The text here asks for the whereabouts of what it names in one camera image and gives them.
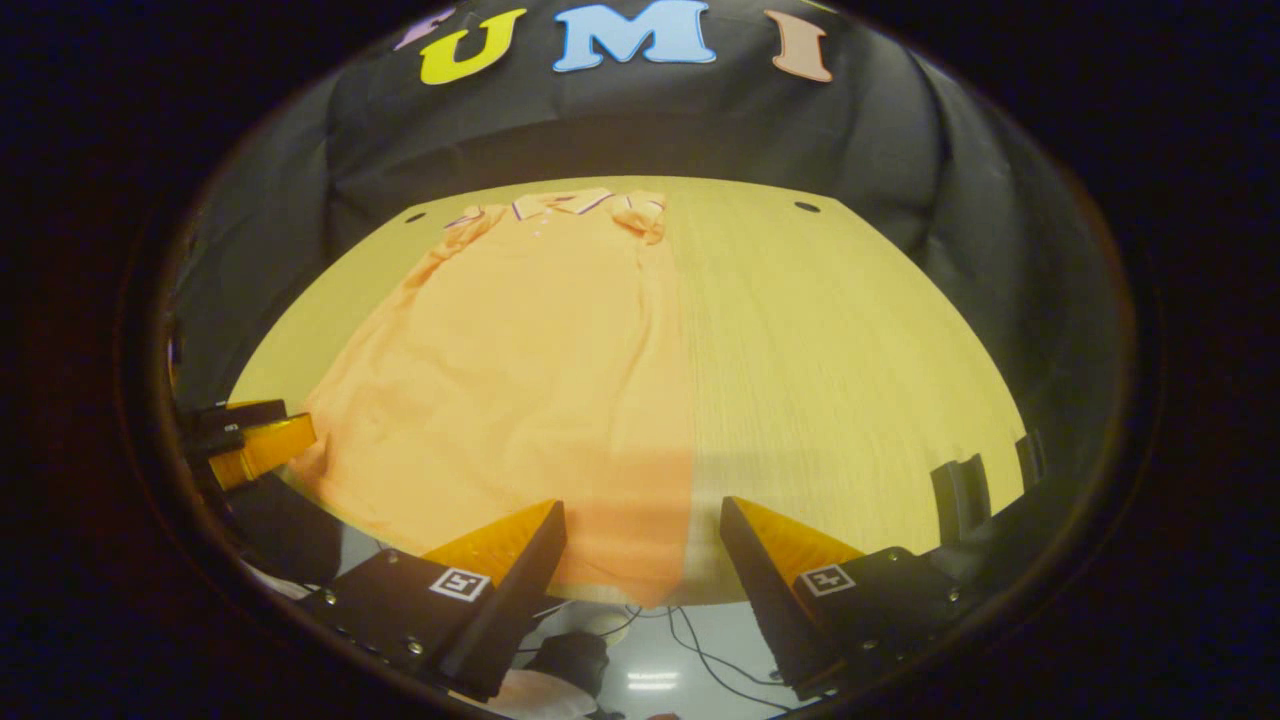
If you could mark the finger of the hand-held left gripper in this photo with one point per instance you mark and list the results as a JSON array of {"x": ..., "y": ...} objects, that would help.
[
  {"x": 240, "y": 416},
  {"x": 265, "y": 448}
]

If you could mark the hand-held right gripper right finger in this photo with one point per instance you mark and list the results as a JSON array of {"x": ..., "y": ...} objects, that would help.
[{"x": 765, "y": 600}]

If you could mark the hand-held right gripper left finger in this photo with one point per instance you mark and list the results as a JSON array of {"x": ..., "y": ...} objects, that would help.
[{"x": 515, "y": 600}]

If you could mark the orange T-shirt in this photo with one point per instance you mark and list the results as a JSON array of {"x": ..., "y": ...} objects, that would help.
[{"x": 520, "y": 380}]

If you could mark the dark rounded object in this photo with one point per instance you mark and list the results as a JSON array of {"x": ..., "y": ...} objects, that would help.
[{"x": 570, "y": 662}]

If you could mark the black backdrop cloth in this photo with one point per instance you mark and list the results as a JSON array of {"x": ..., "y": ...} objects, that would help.
[{"x": 800, "y": 130}]

